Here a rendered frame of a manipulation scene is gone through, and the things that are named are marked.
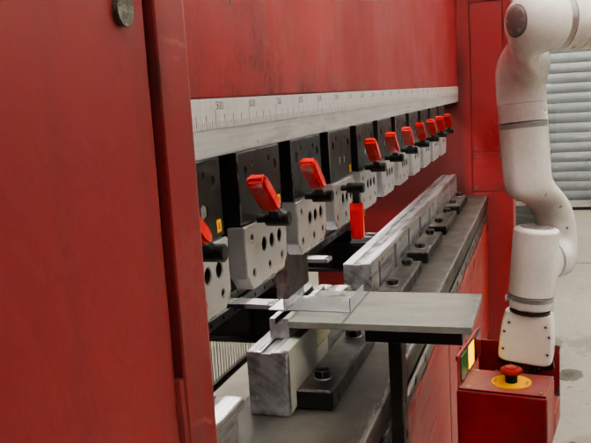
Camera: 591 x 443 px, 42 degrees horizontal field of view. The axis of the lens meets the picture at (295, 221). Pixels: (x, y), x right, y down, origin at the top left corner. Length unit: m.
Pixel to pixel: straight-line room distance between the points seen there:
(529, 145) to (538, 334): 0.36
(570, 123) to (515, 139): 6.97
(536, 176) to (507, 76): 0.19
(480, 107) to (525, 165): 1.81
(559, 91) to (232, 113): 7.63
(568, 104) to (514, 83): 6.96
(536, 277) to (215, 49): 0.85
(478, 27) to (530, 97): 1.82
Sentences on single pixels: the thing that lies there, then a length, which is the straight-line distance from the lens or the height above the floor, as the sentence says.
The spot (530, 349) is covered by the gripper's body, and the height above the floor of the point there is 0.82.
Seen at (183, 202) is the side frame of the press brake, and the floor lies 1.29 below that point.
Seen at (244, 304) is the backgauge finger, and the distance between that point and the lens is 1.23.
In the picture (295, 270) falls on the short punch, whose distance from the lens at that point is 1.20.
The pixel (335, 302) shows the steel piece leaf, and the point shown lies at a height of 1.00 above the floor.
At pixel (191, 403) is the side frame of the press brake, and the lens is 0.30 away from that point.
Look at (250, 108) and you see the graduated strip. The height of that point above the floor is 1.31.
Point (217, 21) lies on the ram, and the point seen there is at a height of 1.41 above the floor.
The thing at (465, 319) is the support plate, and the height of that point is 1.00.
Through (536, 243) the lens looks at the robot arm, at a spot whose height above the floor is 1.03.
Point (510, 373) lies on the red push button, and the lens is 1.49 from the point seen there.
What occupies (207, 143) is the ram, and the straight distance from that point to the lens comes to 0.82.
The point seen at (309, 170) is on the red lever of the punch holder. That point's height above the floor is 1.22.
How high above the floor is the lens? 1.32
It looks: 9 degrees down
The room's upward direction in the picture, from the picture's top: 3 degrees counter-clockwise
